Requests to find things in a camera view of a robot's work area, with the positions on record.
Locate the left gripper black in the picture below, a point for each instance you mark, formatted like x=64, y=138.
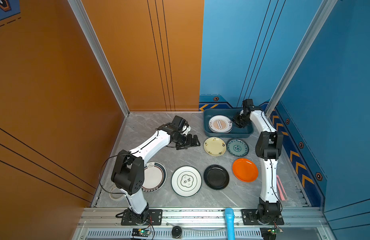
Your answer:
x=194, y=140

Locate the aluminium front rail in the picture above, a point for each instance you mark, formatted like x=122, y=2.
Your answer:
x=203, y=224

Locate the cream yellow plate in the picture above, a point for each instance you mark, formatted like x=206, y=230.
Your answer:
x=215, y=146

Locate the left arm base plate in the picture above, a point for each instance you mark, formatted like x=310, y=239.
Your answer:
x=153, y=216

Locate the teal plastic bin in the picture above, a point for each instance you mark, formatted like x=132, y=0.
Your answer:
x=241, y=133

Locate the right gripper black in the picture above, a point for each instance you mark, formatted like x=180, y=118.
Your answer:
x=235, y=120

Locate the orange plate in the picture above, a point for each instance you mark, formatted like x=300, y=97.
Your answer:
x=245, y=170

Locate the sunburst plate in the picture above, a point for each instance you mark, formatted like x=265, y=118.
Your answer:
x=220, y=124

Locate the teal patterned plate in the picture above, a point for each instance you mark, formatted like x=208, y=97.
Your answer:
x=237, y=147

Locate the blue cylinder handle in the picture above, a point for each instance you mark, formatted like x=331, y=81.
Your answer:
x=230, y=224

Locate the circuit board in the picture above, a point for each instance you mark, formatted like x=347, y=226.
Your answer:
x=141, y=234
x=276, y=230

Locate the white plate dark rim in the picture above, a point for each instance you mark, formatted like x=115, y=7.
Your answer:
x=154, y=177

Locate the large white flower plate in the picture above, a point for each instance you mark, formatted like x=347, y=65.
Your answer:
x=186, y=181

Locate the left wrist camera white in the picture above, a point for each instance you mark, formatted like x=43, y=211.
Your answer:
x=186, y=129

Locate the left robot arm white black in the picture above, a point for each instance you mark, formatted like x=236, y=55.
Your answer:
x=128, y=171

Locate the right circuit board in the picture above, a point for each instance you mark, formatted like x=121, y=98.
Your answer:
x=276, y=230

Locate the pink flat tool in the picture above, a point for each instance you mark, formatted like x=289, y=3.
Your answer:
x=281, y=191

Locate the black round knob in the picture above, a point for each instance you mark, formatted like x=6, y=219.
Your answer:
x=176, y=232

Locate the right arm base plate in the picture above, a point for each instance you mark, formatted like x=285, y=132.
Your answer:
x=253, y=217

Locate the left circuit board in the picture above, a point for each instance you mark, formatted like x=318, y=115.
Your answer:
x=141, y=234

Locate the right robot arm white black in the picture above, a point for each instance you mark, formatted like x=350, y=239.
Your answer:
x=268, y=149

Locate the tape roll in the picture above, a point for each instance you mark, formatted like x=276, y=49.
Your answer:
x=116, y=194

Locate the black plate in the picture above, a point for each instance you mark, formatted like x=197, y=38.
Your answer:
x=216, y=177

